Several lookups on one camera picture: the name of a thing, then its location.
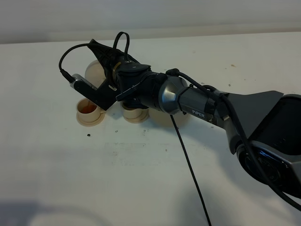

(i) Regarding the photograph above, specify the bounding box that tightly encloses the black right camera cable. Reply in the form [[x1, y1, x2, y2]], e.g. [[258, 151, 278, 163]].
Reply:
[[58, 32, 301, 226]]

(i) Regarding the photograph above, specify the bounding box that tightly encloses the beige teacup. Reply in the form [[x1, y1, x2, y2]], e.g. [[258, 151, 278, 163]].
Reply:
[[120, 102, 148, 120], [76, 98, 106, 121]]

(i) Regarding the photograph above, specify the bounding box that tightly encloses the beige ceramic teapot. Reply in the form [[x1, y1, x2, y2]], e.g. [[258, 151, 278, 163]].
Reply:
[[84, 60, 106, 88]]

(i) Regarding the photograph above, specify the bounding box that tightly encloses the beige middle teacup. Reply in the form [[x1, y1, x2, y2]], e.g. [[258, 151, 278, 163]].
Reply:
[[120, 102, 148, 120]]

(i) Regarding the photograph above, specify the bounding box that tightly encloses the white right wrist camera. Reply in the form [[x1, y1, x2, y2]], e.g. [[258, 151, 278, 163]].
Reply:
[[70, 74, 120, 111]]

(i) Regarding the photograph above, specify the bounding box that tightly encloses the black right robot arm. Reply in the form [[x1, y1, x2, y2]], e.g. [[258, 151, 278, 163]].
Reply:
[[88, 40, 301, 198]]

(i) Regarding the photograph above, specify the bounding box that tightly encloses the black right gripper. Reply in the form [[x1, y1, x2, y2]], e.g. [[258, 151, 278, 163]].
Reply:
[[88, 39, 140, 91]]

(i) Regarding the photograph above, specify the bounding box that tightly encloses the beige teapot saucer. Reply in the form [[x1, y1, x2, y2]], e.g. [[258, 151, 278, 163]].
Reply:
[[149, 79, 191, 128]]

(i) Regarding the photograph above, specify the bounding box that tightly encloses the beige left teacup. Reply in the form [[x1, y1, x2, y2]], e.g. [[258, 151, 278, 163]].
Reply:
[[76, 98, 106, 121]]

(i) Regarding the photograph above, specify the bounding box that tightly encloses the beige left cup saucer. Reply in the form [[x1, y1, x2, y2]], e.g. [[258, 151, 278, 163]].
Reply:
[[76, 113, 105, 127]]

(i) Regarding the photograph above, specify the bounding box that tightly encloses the beige middle cup saucer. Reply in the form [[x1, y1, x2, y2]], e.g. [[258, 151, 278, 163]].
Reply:
[[124, 113, 149, 124]]

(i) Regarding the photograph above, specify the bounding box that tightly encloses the beige cup saucer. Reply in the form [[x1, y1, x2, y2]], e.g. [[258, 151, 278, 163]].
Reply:
[[76, 113, 105, 127], [124, 113, 149, 124]]

